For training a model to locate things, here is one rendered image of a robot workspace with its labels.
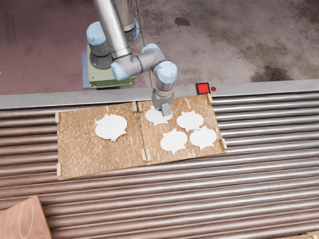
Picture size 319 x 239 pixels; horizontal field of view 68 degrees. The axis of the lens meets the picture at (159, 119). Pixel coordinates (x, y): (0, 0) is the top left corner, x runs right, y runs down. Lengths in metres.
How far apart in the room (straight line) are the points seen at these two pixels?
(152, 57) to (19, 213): 0.80
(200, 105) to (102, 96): 0.54
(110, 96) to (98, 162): 0.38
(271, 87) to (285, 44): 1.80
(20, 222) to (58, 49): 2.08
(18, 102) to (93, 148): 0.49
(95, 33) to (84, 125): 0.46
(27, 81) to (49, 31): 0.67
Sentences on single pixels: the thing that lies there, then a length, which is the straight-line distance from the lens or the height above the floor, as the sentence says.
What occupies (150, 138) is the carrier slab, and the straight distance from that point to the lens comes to 1.21.
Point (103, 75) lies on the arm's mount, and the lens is 1.39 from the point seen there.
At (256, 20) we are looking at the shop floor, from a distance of 3.48.
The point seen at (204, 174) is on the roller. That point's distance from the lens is 1.22.
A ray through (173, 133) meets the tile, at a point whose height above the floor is 0.94.
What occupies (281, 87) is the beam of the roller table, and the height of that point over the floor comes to 0.92.
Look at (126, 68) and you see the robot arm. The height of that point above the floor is 1.32.
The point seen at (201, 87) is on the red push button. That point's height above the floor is 0.93.
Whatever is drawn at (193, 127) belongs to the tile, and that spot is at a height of 0.95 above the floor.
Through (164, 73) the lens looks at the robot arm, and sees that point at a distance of 0.91.
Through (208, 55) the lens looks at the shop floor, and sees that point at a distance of 2.84.
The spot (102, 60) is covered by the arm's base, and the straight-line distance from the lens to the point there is 1.37.
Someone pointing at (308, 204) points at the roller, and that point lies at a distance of 1.42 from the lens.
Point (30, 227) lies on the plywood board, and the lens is 1.10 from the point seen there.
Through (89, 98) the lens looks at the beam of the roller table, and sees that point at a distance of 1.36.
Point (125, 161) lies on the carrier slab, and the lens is 1.17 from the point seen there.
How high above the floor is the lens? 2.07
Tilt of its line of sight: 64 degrees down
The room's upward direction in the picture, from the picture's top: 11 degrees clockwise
